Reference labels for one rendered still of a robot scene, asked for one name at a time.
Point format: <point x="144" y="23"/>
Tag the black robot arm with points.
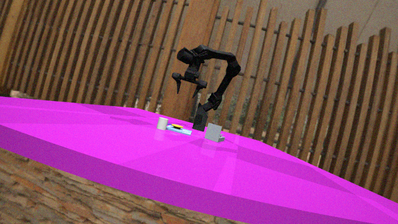
<point x="196" y="56"/>

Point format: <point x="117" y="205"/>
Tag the yellow round plate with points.
<point x="176" y="126"/>

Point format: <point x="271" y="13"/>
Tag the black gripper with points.
<point x="200" y="84"/>

